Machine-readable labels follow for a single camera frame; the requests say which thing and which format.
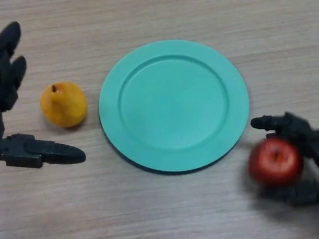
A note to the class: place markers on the yellow orange pear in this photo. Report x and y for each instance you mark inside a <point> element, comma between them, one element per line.
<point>64,106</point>

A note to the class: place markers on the red apple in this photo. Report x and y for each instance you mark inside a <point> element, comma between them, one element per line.
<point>275,164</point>

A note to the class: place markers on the green round plate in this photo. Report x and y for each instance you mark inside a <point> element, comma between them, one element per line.
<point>172,106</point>

